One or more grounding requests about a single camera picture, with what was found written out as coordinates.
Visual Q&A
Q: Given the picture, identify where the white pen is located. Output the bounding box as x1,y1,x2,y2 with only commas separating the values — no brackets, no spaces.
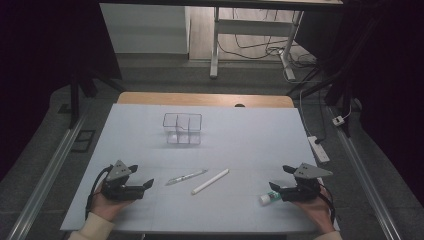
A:
190,168,230,196

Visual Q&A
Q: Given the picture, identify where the right hand-held gripper black cable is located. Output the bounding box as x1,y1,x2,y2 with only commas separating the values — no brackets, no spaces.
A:
318,183,337,224

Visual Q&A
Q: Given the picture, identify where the white desk frame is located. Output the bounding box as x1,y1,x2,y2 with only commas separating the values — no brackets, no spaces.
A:
209,6,305,81

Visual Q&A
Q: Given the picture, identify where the person's right hand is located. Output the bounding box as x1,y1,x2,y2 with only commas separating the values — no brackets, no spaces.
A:
293,189,336,234

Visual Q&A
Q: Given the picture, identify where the clear pen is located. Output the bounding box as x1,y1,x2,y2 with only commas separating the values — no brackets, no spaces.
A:
165,169,209,187

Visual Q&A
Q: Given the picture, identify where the dark curtain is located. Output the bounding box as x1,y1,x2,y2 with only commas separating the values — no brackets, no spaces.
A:
294,0,424,208
0,0,123,181

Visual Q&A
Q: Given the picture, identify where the aluminium floor rail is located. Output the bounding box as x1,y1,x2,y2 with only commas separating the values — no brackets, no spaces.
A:
328,106,403,240
6,109,89,240

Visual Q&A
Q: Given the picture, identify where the black floor frame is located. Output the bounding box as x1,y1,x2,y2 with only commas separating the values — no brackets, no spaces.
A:
71,129,97,154

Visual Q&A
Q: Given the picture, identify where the black stand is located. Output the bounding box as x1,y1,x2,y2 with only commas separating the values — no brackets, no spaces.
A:
286,59,354,138
68,66,126,129

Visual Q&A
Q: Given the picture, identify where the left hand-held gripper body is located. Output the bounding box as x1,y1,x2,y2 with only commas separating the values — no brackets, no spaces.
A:
100,159,145,202

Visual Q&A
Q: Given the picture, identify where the white table sheet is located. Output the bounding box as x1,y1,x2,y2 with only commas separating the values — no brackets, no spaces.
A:
59,103,341,233

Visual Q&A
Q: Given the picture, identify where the hand-held gripper black cable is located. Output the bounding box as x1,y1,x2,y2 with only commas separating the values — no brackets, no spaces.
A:
85,165,113,221
318,183,337,224

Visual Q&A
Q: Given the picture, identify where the black floor cables tangle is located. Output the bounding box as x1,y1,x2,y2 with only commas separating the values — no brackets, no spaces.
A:
218,8,318,69

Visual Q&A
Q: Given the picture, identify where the clear plastic pen holder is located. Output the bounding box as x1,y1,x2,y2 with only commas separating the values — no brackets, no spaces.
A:
162,112,203,146

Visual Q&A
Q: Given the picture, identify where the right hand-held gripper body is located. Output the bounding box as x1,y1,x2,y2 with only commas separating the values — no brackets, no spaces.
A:
281,162,334,203

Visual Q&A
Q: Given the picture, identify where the person's left hand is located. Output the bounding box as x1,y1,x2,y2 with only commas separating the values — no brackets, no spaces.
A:
90,185,135,223

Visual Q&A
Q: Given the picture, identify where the white green glue stick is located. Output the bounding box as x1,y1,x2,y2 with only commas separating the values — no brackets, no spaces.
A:
259,191,283,206

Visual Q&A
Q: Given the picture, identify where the left hand-held gripper black cable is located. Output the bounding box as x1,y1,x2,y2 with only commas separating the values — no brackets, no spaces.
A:
85,165,113,221

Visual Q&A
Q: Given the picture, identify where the white power strip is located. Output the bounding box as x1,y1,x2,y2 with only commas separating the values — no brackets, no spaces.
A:
307,135,331,164

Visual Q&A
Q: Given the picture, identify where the white cabinet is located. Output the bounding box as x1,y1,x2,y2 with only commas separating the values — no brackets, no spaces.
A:
99,3,191,55

